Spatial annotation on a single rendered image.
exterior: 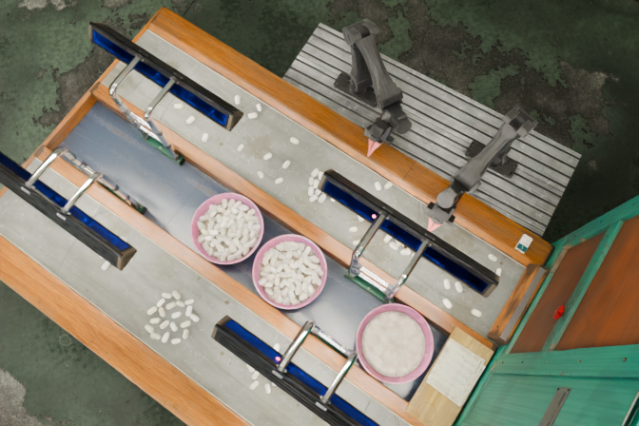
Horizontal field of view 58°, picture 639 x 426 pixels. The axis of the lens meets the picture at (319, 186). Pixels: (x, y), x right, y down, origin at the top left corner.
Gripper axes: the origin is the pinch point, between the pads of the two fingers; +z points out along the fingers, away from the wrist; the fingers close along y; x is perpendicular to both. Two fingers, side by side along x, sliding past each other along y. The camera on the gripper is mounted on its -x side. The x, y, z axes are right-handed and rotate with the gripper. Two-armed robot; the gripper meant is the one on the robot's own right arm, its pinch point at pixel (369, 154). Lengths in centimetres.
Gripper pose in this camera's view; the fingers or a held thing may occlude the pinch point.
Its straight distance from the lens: 215.0
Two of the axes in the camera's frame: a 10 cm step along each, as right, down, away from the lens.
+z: -4.0, 8.0, 4.4
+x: 3.7, -2.9, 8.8
